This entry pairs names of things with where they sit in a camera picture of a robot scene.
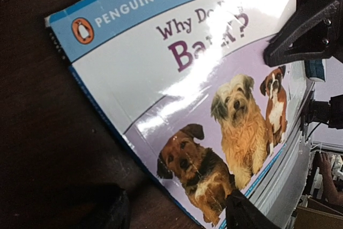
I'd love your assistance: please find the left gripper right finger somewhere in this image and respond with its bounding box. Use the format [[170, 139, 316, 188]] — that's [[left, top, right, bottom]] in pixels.
[[263, 0, 342, 67]]

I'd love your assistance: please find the white and dark blue bowl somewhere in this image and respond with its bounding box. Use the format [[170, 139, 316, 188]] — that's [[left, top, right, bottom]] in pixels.
[[304, 60, 326, 82]]

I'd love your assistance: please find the black student backpack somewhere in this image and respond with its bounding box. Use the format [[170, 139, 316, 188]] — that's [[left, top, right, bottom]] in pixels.
[[55, 183, 131, 228]]

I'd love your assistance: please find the dog picture book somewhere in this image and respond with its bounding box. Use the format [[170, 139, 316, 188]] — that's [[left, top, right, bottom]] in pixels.
[[45, 0, 298, 228]]

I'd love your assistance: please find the grey notebook with barcode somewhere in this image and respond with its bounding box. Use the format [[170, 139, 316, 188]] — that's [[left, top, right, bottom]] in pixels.
[[244, 61, 312, 218]]

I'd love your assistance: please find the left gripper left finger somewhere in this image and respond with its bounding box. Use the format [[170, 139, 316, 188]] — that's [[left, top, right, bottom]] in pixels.
[[226, 189, 279, 229]]

